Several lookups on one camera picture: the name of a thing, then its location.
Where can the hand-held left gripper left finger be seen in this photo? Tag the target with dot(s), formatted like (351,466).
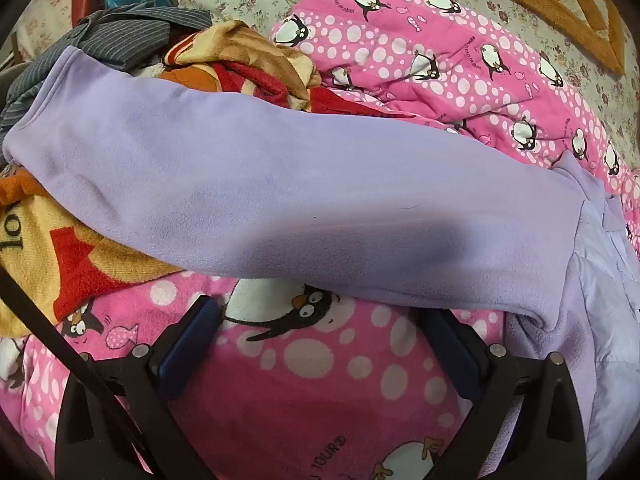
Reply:
(185,355)

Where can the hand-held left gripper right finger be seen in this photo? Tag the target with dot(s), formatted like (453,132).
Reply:
(452,350)

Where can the lilac fleece padded jacket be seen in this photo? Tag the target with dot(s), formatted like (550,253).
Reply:
(300,185)

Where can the pink penguin print blanket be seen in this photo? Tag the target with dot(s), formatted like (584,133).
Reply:
(310,385)

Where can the orange cartoon print blanket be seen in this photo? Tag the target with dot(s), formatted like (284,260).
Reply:
(75,265)

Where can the grey striped garment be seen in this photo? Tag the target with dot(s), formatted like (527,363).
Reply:
(130,25)

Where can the orange checkered cushion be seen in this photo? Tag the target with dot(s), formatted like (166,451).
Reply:
(565,10)

